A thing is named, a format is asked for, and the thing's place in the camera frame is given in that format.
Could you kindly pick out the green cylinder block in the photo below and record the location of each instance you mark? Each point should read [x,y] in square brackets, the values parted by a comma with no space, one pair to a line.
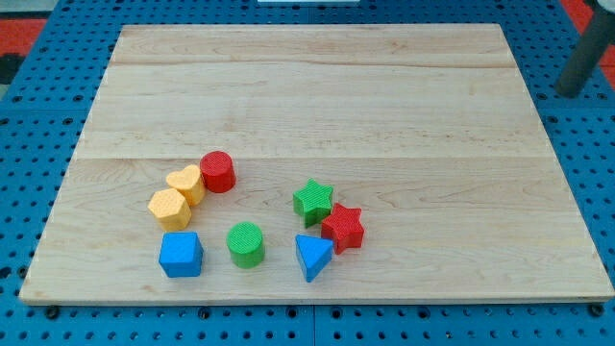
[246,244]

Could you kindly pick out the dark grey robot pusher rod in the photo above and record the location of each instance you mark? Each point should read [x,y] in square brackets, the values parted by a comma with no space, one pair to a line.
[591,46]

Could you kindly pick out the wooden board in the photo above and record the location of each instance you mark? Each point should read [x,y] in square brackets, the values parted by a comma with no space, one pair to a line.
[429,129]

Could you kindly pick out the yellow heart block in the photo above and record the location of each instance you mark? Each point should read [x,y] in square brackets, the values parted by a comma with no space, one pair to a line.
[189,182]

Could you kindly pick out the red star block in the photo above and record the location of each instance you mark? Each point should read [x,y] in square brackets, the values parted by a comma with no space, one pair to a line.
[344,228]

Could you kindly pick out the yellow hexagon block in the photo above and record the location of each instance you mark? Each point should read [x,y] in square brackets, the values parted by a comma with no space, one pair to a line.
[170,209]

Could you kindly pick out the red cylinder block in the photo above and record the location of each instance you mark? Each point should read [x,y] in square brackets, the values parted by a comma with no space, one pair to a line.
[217,169]

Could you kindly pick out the blue triangle block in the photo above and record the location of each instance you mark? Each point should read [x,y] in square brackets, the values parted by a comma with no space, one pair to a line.
[313,254]

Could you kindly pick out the green star block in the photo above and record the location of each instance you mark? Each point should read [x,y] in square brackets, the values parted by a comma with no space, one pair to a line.
[313,202]

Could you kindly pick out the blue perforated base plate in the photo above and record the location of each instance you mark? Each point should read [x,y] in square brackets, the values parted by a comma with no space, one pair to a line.
[46,106]

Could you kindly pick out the blue cube block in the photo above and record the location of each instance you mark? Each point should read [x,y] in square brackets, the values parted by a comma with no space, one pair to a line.
[181,254]

